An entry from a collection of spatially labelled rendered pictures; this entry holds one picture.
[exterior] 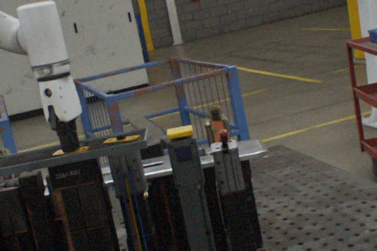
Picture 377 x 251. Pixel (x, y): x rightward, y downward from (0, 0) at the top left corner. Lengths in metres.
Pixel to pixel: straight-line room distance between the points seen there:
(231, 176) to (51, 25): 0.59
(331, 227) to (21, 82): 8.04
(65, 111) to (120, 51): 8.49
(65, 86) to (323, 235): 0.91
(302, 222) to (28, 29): 1.07
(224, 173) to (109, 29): 8.30
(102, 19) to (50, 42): 8.44
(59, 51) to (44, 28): 0.06
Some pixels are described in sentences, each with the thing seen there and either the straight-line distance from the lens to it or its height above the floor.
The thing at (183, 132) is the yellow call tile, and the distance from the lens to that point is 1.54.
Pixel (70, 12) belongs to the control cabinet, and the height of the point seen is 1.32.
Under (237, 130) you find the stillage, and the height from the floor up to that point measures 0.56.
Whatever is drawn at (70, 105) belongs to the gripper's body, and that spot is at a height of 1.27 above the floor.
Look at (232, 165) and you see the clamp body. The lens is 1.73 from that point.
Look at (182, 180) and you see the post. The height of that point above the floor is 1.05.
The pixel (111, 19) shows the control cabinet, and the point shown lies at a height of 1.11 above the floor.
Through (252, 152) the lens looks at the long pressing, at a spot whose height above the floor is 1.00.
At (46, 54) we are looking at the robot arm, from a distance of 1.51.
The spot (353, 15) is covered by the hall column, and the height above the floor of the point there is 0.61.
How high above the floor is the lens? 1.50
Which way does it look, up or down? 12 degrees down
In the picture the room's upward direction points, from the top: 11 degrees counter-clockwise
